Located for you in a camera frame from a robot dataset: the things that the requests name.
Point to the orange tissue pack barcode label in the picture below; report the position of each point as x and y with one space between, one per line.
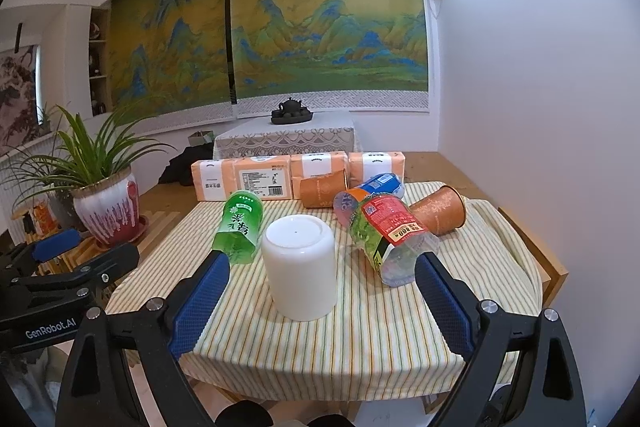
269 177

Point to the orange paper cup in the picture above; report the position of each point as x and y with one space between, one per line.
441 212
320 191

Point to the landscape painting panel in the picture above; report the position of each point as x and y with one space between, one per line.
290 46
165 56

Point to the dark bag on floor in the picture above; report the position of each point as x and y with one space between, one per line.
179 168

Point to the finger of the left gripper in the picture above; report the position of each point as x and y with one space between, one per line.
57 244
99 275

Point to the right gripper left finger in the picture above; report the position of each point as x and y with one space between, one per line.
97 388

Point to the striped yellow tablecloth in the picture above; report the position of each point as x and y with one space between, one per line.
350 306

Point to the red white flower pot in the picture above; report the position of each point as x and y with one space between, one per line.
110 208

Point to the blue orange soda bottle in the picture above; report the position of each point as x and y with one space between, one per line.
345 203

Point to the right landscape painting panel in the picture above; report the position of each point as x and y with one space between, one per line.
290 46

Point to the green tea bottle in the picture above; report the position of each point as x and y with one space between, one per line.
237 235

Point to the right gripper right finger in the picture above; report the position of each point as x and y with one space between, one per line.
518 370

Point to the orange tissue pack far right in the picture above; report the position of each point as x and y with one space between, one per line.
362 166

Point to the red green label bottle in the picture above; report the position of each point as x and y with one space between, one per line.
385 230

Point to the orange paper cup right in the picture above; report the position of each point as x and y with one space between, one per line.
441 212

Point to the orange tissue pack far left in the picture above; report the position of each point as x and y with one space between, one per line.
214 179

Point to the white ceramic cup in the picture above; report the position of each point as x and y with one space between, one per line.
298 252

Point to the wooden wall shelf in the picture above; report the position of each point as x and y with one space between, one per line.
99 80

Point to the wooden table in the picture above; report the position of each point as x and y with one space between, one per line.
450 176

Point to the black teapot set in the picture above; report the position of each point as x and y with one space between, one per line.
291 112

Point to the left landscape painting panel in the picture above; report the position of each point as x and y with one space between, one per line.
165 56

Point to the orange tissue pack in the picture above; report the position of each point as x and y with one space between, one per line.
303 166
214 179
362 166

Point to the potted spider plant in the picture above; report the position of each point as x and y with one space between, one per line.
79 158

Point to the orange paper cup left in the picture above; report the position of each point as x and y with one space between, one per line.
320 191

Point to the patterned cloth side table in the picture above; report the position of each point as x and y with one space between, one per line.
325 132

